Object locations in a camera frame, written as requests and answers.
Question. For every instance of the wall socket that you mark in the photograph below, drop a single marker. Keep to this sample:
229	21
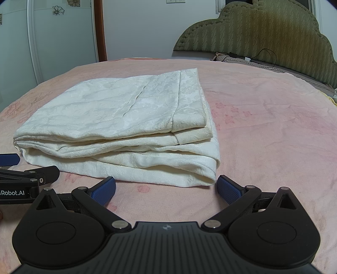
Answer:
175	1

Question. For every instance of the white floral wardrobe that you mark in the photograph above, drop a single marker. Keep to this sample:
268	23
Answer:
58	39

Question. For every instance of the green padded headboard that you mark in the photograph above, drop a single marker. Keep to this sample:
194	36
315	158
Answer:
266	29

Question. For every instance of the brown wooden trim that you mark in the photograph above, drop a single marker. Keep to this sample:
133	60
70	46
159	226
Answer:
100	29

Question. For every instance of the white pants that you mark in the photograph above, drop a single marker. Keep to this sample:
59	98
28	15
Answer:
126	116

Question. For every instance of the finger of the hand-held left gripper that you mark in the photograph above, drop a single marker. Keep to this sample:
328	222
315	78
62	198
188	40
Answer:
44	174
9	159

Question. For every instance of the pink bed blanket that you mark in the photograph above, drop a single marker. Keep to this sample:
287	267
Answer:
263	137

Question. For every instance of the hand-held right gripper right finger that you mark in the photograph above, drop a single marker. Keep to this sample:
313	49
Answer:
228	188

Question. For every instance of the white charger plug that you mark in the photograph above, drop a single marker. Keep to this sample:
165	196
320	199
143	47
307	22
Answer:
248	59

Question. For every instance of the brown cloth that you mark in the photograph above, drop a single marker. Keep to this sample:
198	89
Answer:
222	56

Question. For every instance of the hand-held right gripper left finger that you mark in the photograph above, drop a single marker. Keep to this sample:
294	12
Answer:
104	190

